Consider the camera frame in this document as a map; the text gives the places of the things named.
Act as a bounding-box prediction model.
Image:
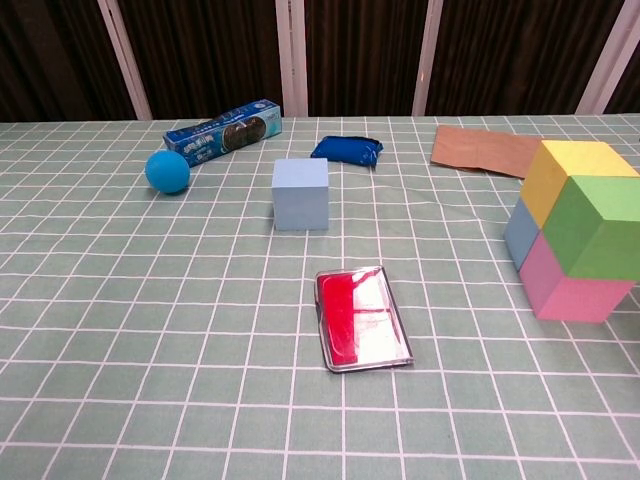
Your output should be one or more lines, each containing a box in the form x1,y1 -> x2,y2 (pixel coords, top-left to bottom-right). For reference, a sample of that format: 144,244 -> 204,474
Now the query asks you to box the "yellow foam cube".
519,139 -> 640,229

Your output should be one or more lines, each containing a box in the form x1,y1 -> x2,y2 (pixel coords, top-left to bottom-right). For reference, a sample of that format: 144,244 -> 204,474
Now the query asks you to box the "pink foam cube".
518,232 -> 634,323

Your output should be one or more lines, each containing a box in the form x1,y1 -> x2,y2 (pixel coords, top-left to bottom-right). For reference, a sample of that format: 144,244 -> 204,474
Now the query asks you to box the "green foam cube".
541,174 -> 640,281

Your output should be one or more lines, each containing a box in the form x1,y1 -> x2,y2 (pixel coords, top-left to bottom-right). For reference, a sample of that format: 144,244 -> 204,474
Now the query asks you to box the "clear tray with red inside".
314,264 -> 416,374

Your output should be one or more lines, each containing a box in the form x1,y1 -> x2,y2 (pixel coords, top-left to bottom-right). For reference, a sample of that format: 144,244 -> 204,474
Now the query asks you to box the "blue snack packet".
310,134 -> 385,170

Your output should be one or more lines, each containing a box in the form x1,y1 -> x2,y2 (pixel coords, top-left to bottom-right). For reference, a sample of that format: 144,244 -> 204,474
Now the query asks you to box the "green checkered tablecloth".
0,113 -> 640,480

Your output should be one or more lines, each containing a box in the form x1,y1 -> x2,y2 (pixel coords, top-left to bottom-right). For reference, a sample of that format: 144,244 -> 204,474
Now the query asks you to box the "blue cookie box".
163,98 -> 284,168

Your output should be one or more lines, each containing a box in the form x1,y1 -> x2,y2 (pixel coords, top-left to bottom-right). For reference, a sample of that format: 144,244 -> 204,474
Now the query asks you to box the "blue ball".
144,149 -> 192,195

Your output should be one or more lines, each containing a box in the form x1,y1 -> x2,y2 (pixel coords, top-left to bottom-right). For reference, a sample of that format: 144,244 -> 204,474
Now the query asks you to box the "brown paper sheet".
430,124 -> 546,180

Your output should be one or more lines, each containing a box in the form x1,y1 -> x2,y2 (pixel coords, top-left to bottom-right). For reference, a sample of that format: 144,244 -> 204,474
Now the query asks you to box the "dark pleated partition panel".
0,0 -> 139,124
602,44 -> 640,115
117,0 -> 286,121
303,0 -> 431,119
424,0 -> 626,117

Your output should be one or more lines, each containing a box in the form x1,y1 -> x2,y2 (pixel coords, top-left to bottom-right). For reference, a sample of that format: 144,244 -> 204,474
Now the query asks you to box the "white partition frame post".
97,0 -> 153,121
574,0 -> 640,115
412,0 -> 445,117
274,0 -> 309,119

